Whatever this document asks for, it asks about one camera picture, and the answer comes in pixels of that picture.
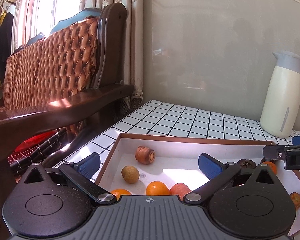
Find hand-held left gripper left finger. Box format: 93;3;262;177
21;152;118;205

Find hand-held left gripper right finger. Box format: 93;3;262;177
182;152;282;205

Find large wrinkled orange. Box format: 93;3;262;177
262;161;277;175

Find brown cardboard box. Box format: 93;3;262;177
94;133;300;237

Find orange-red carrot chunk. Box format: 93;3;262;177
169;183;192;201

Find tan brown pastry piece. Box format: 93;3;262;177
289;192;300;210

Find small yellowish lychee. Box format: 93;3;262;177
121;165;140;184

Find small orange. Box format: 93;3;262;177
146;181;170;196
110;189;132;201

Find brown ridged pastry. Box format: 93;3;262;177
135;146;156;165

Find cream thermos jug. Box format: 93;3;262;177
259;51;300;138

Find black rods bundle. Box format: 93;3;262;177
11;129;68;175

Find white checked tablecloth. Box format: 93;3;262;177
50;99;300;240

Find red bag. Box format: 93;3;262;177
14;130;57;153

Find red checked cloth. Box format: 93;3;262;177
7;146;40;165

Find orange tufted back cushion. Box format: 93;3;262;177
3;17;100;110

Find beige embroidered curtain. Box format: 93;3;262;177
79;0;144;117

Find blue cloth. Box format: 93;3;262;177
25;7;103;47

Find dark hanging clothing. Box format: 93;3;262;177
0;11;14;77

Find window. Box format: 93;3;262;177
27;0;90;40

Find dark wooden sofa frame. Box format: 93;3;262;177
0;3;135;240

